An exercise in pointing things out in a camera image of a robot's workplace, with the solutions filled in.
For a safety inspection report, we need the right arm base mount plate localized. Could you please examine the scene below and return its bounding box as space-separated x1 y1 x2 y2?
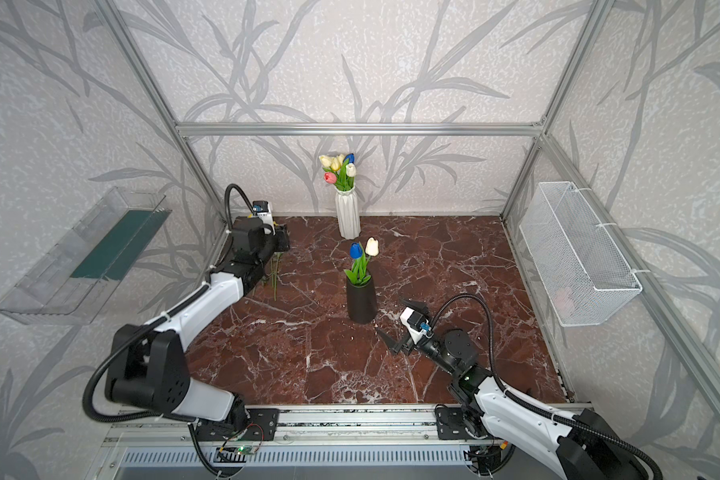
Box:
434 404 489 440

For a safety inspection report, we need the bundle of tulips with band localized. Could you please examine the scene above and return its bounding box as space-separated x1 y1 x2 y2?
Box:
268 252 283 301

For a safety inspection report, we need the aluminium frame front rail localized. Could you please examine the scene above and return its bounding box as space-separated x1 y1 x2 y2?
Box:
102 404 441 447

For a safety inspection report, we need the cream tulip flower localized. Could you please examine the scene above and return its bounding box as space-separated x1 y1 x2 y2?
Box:
358 237 379 284

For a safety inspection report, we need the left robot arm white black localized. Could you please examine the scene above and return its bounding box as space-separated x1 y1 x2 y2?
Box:
82 199 290 432

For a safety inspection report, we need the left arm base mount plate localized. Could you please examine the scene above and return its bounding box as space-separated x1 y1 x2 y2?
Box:
196 408 280 442

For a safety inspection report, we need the white ribbed ceramic vase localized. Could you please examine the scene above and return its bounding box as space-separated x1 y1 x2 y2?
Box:
335 187 361 240

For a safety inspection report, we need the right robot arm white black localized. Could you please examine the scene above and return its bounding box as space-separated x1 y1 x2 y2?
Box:
377 293 663 479

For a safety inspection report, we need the white tulip flower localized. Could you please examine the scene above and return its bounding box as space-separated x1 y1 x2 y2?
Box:
345 163 357 191

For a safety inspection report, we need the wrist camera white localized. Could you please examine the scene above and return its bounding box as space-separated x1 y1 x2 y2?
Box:
252 200 275 235
400 307 433 345

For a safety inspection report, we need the green circuit board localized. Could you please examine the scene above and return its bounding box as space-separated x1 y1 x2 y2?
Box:
218 445 260 456

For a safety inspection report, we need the white wire mesh basket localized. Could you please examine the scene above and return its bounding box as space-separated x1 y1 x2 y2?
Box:
520 181 643 327

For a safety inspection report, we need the black cylindrical vase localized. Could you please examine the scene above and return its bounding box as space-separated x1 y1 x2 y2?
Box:
346 277 378 325

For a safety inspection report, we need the clear plastic wall tray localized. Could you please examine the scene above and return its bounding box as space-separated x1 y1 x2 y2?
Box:
0 187 171 326

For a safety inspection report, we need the aluminium frame back crossbar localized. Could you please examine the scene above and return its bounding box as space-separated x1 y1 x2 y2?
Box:
176 122 542 137

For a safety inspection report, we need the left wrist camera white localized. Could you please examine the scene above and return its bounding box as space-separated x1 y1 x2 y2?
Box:
252 200 275 235

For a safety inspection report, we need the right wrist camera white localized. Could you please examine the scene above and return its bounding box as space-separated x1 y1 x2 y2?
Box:
400 307 433 345

